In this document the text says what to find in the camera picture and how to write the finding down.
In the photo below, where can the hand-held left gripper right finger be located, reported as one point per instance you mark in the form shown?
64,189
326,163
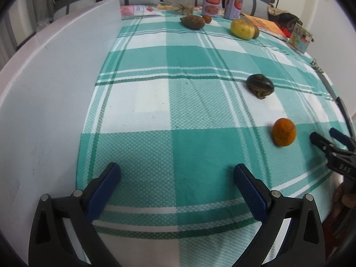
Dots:
251,192

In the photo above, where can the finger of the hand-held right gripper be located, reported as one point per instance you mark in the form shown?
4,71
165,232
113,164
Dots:
343,138
322,143

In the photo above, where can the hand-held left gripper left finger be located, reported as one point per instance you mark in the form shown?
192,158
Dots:
104,192

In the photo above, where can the small orange mandarin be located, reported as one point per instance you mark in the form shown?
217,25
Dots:
283,132

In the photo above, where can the dark avocado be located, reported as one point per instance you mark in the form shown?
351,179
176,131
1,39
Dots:
260,86

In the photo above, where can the tiny reddish brown fruit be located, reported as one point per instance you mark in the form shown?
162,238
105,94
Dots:
207,19

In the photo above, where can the brown sweet potato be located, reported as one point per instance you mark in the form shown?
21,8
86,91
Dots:
192,22

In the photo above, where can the person's right hand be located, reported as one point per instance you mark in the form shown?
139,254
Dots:
349,200

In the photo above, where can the bunch of keys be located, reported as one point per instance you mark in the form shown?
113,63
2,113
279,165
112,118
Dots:
315,64

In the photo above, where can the green plaid tablecloth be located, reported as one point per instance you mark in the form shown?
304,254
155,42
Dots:
194,116

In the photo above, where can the white board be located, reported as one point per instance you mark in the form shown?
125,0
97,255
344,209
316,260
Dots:
50,103

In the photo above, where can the pale printed tin can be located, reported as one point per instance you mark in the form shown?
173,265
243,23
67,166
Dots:
300,38

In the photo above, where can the red box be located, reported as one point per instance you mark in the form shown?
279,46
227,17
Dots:
286,31

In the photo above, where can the dark bag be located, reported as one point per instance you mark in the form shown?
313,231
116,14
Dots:
288,19

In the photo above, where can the orange book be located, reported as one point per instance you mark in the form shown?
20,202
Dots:
267,25

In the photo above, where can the purple printed can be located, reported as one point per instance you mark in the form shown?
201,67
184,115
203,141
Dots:
233,7
212,2

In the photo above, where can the pink packet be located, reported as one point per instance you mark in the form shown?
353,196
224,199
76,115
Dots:
126,11

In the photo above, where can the white packet with red print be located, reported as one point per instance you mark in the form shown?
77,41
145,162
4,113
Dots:
146,10

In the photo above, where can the grey curtain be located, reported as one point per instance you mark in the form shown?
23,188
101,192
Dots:
19,19

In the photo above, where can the floral bed sheet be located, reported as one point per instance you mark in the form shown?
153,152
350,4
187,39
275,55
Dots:
164,6

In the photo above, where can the clear jar with black lid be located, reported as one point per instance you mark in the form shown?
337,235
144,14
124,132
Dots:
184,0

